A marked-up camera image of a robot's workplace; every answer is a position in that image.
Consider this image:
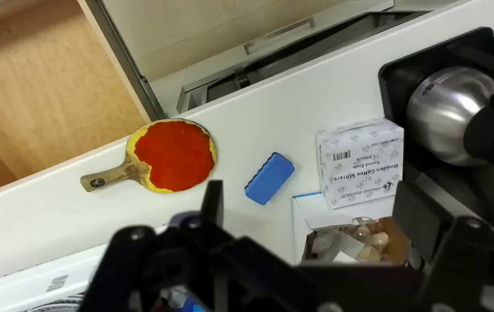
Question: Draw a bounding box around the blue whiteboard eraser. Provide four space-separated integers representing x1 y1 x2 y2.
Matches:
243 150 296 206

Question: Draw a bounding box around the white printed cardboard box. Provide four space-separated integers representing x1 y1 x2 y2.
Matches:
314 118 406 211

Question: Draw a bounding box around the white cabinet front with handle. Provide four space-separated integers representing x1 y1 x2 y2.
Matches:
92 0 399 83

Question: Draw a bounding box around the blue and white packet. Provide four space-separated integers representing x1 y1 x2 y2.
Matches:
158 284 208 312

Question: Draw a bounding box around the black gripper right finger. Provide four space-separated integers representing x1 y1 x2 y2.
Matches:
392 180 494 312

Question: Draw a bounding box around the light wooden drawer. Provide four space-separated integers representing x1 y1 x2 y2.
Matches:
0 0 168 196

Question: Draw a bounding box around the red table tennis paddle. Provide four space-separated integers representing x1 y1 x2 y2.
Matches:
78 118 220 196

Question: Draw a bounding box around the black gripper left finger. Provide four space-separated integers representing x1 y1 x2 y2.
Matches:
78 178 243 312

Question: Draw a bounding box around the clear plastic container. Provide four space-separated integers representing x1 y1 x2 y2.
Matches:
291 189 400 267

